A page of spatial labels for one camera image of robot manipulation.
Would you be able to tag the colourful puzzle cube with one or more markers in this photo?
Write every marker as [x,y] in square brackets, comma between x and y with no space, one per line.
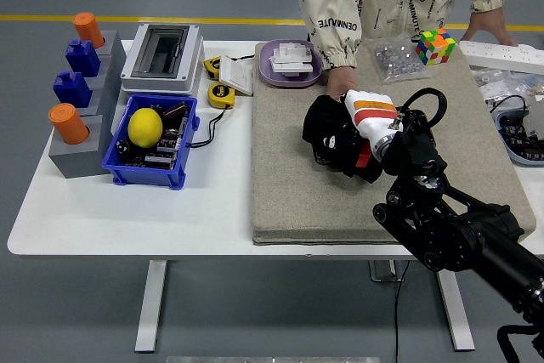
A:
[435,46]

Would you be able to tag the orange cylinder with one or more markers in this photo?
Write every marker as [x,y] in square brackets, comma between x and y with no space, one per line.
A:
[88,29]
[69,123]

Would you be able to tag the blue plastic bin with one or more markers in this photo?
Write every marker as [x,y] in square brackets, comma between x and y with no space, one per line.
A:
[145,174]

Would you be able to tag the stack of white switch parts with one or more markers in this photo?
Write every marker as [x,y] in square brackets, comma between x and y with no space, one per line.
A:
[292,59]

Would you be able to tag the grey stepped block holder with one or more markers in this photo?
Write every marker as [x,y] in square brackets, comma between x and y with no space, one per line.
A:
[77,163]

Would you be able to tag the brown cylindrical capacitor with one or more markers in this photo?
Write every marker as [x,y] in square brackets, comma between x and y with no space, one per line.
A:
[176,110]

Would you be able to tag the yellow tape measure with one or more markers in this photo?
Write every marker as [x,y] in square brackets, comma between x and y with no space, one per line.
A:
[221,95]
[212,67]

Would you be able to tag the metal bracket under table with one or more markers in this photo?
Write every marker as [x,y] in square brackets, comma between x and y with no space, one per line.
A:
[382,271]

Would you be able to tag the person's right forearm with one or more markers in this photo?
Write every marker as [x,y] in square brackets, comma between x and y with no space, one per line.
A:
[336,31]

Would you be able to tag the clear bag of metal nuts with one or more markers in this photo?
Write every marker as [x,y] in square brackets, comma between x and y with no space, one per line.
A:
[398,61]

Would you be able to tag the grey electrical distribution box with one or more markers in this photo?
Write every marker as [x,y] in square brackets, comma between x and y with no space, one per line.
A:
[162,55]

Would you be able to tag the black rag with red label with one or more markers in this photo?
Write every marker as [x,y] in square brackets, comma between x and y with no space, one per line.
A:
[323,120]

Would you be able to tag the blue tray of electronic parts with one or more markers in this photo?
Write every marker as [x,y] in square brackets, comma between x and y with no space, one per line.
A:
[516,137]

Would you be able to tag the clear bags of small parts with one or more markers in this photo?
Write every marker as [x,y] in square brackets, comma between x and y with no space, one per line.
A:
[497,82]

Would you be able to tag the pile of dark circuit boards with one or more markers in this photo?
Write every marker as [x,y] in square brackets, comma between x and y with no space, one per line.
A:
[164,148]

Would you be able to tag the person's left hand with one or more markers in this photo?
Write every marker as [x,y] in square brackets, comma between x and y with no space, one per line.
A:
[489,27]

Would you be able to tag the grey-brown mat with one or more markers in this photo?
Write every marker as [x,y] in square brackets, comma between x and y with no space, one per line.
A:
[297,193]

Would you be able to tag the white power strip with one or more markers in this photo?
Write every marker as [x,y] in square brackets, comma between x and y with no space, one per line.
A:
[501,53]

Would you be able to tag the white table leg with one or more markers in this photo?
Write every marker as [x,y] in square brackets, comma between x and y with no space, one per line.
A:
[457,312]
[151,307]

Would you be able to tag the black round capacitor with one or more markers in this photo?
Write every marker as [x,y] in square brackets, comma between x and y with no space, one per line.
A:
[124,147]

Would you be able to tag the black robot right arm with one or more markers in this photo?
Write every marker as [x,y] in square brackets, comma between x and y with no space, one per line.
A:
[467,235]

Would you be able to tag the person's right hand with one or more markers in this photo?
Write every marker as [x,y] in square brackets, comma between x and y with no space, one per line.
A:
[340,82]

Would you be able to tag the blue notched block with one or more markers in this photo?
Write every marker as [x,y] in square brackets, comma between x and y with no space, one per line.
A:
[82,58]
[71,90]

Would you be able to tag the white wall switch panel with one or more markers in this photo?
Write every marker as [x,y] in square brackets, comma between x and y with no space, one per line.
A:
[236,76]

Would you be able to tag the yellow lemon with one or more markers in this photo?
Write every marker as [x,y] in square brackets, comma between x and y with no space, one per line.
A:
[145,127]

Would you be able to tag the purple plate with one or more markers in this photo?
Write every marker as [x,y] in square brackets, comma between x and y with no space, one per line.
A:
[268,74]

